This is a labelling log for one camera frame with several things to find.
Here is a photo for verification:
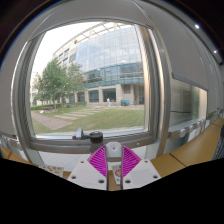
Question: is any glass-fronted curved building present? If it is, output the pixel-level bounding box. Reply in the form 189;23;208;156
53;21;146;104

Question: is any green tree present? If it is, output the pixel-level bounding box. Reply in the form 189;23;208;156
33;58;86;108

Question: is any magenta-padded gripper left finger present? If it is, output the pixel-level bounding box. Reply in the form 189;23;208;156
66;144;109;191

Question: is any dark window handle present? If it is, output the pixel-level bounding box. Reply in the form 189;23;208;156
72;127;91;140

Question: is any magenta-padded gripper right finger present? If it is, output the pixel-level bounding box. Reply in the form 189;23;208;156
120;145;162;191

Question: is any grey window frame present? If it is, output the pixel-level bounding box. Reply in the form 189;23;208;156
11;0;174;164

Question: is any clear water bottle black cap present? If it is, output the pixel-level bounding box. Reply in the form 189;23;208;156
88;131;104;154

